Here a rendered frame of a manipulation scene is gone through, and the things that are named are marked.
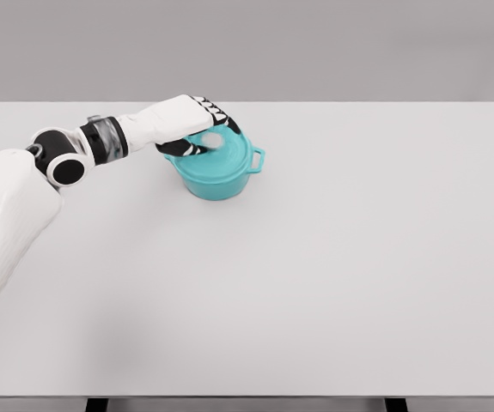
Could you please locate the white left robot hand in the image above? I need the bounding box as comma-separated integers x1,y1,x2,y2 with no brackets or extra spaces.
144,94,243,158

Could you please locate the teal pot lid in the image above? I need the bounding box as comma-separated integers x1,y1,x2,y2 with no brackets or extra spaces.
163,124,255,174

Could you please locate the teal pot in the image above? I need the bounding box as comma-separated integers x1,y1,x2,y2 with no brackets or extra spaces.
163,128,267,201

